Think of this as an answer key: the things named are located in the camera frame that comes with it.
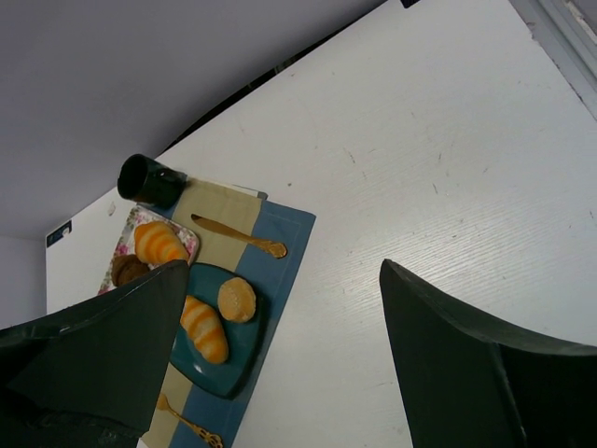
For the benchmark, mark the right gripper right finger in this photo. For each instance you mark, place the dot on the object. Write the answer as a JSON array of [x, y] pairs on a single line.
[[471, 379]]

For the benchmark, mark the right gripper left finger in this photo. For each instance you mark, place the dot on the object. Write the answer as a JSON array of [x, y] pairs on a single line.
[[96, 367]]

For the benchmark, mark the small striped croissant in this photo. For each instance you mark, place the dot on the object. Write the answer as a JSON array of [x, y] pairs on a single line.
[[203, 327]]

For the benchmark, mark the round orange bun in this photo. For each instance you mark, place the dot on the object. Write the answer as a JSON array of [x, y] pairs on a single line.
[[236, 300]]

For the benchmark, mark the chocolate croissant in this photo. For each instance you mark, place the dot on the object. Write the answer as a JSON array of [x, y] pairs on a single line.
[[127, 268]]

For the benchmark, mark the gold fork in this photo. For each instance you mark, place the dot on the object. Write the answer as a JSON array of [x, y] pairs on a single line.
[[212, 439]]

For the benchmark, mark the left table logo sticker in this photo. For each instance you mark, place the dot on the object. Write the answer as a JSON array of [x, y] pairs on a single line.
[[59, 233]]

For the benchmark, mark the table logo sticker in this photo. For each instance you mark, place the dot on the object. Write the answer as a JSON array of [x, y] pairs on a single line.
[[59, 233], [408, 3]]

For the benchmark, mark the large striped croissant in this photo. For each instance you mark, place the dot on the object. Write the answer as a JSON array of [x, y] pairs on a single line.
[[156, 243]]

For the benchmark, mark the floral rectangular tray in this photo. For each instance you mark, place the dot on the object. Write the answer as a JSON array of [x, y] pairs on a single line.
[[125, 245]]

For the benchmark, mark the dark green mug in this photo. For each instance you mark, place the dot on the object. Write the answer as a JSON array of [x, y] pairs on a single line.
[[147, 181]]

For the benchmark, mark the blue and beige placemat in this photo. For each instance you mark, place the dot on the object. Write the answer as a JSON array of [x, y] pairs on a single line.
[[252, 214]]

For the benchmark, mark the gold butter knife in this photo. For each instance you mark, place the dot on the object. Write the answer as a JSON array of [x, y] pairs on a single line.
[[275, 249]]

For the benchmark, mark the right table logo sticker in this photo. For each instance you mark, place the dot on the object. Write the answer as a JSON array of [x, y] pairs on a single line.
[[408, 3]]

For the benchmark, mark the aluminium table frame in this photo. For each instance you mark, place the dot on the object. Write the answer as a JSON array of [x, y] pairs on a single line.
[[567, 34]]

